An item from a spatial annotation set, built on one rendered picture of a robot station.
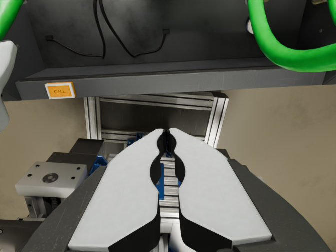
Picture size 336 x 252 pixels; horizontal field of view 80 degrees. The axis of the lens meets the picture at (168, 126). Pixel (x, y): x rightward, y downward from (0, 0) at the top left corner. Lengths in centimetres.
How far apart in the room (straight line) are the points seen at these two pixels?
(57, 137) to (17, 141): 32
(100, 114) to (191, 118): 56
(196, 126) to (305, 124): 90
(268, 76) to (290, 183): 181
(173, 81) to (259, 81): 17
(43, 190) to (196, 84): 43
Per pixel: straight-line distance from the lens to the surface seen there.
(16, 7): 21
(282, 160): 198
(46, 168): 62
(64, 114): 164
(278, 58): 18
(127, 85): 42
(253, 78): 45
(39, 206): 65
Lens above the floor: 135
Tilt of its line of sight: 62 degrees down
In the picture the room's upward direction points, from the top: 177 degrees clockwise
